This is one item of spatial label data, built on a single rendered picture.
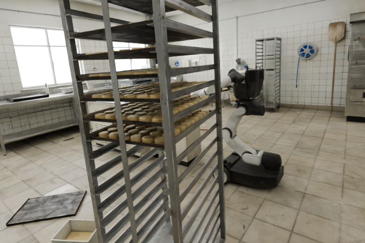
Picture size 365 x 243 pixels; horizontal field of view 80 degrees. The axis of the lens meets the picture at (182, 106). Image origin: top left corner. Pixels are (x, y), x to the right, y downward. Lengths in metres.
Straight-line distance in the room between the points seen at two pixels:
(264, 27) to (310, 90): 2.04
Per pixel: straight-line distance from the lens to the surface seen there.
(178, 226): 0.98
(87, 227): 2.17
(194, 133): 2.94
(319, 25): 6.31
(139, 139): 0.94
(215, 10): 1.34
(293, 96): 6.44
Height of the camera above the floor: 1.35
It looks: 11 degrees down
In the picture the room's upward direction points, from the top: 4 degrees counter-clockwise
